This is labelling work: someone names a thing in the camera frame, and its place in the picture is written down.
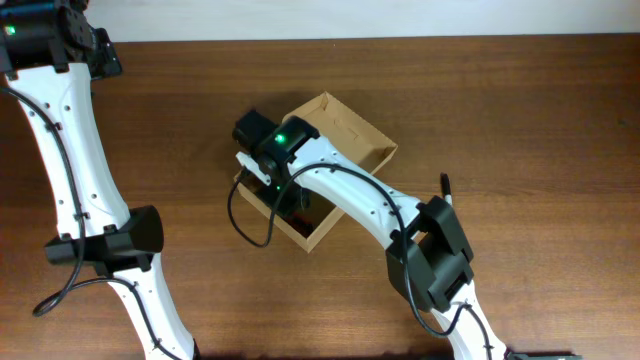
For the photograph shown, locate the cardboard box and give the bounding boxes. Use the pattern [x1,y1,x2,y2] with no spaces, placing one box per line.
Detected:
[232,93,418,249]

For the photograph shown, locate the black white marker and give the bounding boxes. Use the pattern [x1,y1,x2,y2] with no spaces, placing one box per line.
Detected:
[440,173,453,205]

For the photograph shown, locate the orange utility knife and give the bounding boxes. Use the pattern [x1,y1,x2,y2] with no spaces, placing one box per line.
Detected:
[292,213,314,232]

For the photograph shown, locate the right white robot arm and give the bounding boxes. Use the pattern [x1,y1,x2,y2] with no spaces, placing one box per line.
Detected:
[232,110,509,359]

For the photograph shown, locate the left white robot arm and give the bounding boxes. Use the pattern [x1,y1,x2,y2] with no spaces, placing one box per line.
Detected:
[1,0,200,359]

